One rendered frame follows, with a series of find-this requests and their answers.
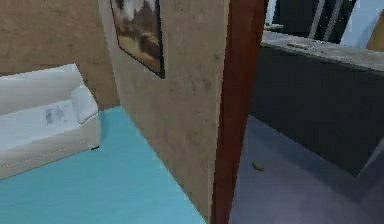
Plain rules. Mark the small olive green object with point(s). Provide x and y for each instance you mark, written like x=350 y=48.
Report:
x=258 y=166

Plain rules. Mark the black cabinet with grey bars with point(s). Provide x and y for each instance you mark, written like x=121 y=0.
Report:
x=306 y=16

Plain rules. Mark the white sofa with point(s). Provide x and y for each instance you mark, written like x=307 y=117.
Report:
x=40 y=123

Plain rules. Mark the tan flat object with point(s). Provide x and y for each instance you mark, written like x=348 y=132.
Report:
x=298 y=45

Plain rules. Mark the reddish brown door frame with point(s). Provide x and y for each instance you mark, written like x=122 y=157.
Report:
x=233 y=110

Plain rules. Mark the dark grey kitchen counter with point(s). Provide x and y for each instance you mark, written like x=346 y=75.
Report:
x=316 y=110

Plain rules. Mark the framed brown landscape picture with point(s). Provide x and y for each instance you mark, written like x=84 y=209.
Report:
x=140 y=33

